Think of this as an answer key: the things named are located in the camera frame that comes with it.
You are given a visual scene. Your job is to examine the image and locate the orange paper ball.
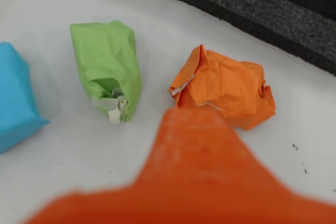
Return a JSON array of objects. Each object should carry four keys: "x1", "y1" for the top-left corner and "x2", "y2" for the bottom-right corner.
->
[{"x1": 167, "y1": 44, "x2": 276, "y2": 131}]

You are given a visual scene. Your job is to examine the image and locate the long black foam strip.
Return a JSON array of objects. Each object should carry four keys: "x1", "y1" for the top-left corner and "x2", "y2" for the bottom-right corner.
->
[{"x1": 99, "y1": 0, "x2": 336, "y2": 77}]

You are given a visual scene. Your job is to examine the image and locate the green paper ball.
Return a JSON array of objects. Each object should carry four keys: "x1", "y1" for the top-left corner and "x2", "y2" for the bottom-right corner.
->
[{"x1": 69, "y1": 20, "x2": 143, "y2": 124}]

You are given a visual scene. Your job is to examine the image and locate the blue paper ball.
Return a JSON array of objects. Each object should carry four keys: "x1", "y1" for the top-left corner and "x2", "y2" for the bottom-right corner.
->
[{"x1": 0, "y1": 41, "x2": 50, "y2": 154}]

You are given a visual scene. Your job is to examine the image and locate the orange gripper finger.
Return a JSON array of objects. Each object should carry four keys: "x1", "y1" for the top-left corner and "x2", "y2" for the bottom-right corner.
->
[{"x1": 23, "y1": 108, "x2": 336, "y2": 224}]

